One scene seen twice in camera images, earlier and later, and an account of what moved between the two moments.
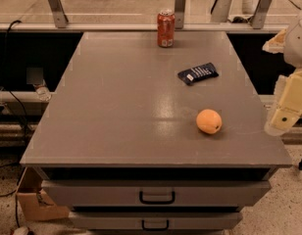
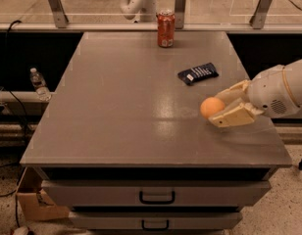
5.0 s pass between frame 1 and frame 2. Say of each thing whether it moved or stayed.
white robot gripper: moved
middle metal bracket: stayed
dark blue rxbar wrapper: stayed
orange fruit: moved
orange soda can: stayed
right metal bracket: stayed
